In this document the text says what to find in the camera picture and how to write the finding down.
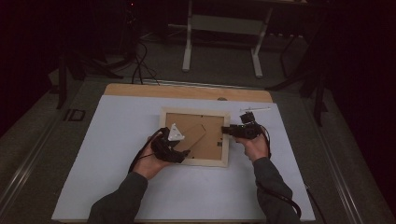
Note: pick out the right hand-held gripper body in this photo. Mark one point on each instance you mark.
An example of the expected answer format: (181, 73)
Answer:
(249, 130)

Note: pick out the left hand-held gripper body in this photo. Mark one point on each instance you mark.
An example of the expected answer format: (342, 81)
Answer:
(165, 149)

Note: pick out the light wooden picture frame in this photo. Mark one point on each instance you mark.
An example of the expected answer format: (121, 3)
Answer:
(211, 143)

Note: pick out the person's right hand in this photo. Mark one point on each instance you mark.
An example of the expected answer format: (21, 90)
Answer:
(257, 147)

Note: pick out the person's left hand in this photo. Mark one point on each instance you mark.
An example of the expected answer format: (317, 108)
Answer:
(149, 165)

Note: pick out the white table mat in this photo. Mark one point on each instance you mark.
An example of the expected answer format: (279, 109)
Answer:
(109, 140)

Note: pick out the black metal stand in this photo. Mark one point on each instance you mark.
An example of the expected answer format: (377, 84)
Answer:
(318, 99)
(61, 87)

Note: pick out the black floor plate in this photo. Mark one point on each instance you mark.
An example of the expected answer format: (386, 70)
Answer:
(74, 115)

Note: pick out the white metal desk frame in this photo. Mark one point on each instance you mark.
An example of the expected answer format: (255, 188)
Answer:
(186, 56)

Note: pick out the metal floor rail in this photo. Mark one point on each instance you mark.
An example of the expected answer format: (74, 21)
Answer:
(25, 174)
(339, 174)

